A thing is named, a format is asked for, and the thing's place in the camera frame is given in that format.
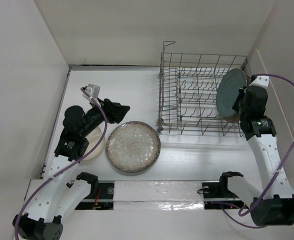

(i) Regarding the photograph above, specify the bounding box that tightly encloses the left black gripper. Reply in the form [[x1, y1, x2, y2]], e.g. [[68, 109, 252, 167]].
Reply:
[[80, 97, 129, 138]]

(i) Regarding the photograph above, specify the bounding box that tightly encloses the brown glazed round plate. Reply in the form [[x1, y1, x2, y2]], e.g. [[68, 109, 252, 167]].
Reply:
[[225, 74, 253, 123]]

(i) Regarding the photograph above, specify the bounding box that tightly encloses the blue-grey round plate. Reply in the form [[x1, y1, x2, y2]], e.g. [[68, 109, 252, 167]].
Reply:
[[216, 68, 247, 118]]

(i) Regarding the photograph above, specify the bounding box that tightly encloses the speckled white dark-rimmed plate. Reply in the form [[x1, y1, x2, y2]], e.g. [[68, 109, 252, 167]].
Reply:
[[105, 121, 161, 174]]

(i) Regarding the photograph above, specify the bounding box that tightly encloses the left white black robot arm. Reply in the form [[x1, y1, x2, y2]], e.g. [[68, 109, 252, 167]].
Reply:
[[12, 97, 130, 240]]

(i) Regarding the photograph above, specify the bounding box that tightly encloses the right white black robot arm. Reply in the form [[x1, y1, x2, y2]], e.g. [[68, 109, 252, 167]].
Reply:
[[218, 85, 294, 227]]

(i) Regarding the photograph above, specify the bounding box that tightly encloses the cream divided plate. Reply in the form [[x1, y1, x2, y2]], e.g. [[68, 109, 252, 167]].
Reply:
[[83, 126, 106, 161]]

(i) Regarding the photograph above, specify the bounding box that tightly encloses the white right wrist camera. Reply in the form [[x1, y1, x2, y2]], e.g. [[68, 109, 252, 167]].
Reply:
[[249, 75, 270, 89]]

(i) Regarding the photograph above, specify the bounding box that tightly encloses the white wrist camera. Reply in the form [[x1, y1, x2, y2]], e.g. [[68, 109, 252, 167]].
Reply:
[[81, 84, 100, 101], [249, 75, 270, 89]]

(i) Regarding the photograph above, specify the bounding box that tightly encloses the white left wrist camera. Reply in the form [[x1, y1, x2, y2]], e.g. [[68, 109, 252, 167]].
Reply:
[[81, 84, 100, 101]]

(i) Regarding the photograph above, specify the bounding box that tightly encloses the grey wire dish rack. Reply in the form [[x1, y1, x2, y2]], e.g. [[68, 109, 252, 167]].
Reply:
[[157, 40, 251, 137]]

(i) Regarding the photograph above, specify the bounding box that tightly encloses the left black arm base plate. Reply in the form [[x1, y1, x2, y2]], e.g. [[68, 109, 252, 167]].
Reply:
[[75, 181, 115, 210]]

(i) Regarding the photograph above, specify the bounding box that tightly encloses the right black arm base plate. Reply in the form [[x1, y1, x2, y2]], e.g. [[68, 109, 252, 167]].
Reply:
[[197, 181, 248, 210]]

